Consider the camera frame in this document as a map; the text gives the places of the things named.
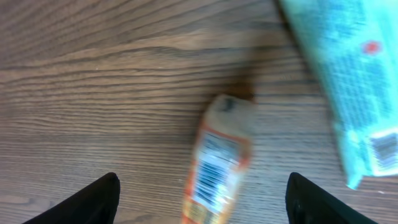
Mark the orange snack packet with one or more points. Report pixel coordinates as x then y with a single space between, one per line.
221 157

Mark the teal white snack packet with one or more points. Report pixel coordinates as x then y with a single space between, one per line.
351 47

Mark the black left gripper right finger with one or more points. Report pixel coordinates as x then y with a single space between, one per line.
307 203

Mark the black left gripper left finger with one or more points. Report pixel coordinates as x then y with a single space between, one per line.
97 203

